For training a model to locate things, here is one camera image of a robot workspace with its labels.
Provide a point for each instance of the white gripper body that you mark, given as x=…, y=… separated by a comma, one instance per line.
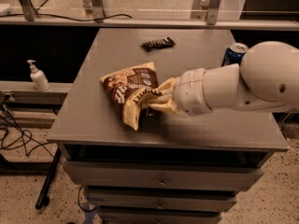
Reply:
x=189, y=91

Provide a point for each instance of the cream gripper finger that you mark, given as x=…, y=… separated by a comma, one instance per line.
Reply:
x=163, y=104
x=167, y=86

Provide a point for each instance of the brown and cream chip bag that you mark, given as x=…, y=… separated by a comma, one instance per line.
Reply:
x=128, y=88

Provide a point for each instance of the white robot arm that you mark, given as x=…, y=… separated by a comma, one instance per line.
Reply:
x=266, y=80

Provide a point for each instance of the blue pepsi can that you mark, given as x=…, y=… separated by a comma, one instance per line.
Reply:
x=234, y=54

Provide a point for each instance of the dark snack bar wrapper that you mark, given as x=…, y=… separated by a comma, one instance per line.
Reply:
x=163, y=43

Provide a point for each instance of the grey drawer cabinet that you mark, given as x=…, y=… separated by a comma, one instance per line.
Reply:
x=88, y=127

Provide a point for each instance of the top grey drawer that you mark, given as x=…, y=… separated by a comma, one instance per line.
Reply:
x=161, y=176

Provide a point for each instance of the grey drawer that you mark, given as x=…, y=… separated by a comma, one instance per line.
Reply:
x=154, y=216
x=160, y=199
x=161, y=176

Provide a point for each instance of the middle grey drawer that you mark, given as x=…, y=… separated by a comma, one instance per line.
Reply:
x=160, y=199

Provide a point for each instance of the bottom grey drawer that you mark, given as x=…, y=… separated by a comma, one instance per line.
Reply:
x=154, y=216

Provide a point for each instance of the white pump dispenser bottle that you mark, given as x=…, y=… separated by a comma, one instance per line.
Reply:
x=38, y=77

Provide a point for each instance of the black table leg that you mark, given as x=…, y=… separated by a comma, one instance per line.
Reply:
x=43, y=199

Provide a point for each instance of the metal railing frame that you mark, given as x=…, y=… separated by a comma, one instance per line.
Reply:
x=268, y=15

